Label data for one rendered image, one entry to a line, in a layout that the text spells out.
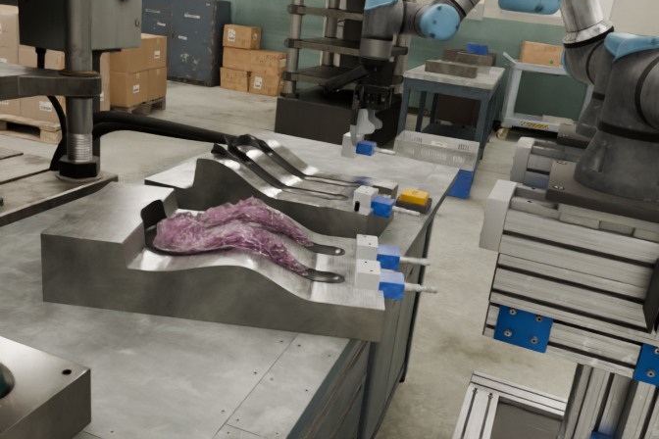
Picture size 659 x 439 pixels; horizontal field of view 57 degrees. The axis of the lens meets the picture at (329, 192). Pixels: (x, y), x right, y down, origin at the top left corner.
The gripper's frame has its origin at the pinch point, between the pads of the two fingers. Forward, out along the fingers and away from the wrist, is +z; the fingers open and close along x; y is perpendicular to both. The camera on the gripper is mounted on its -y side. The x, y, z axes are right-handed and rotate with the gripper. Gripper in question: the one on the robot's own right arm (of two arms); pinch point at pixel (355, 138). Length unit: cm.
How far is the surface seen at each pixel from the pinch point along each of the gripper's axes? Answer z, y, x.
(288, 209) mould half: 8.4, -1.6, -36.1
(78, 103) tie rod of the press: -2, -61, -27
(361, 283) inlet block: 9, 21, -59
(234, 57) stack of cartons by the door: 53, -341, 578
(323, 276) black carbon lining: 10, 14, -58
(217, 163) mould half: 2.1, -18.1, -36.2
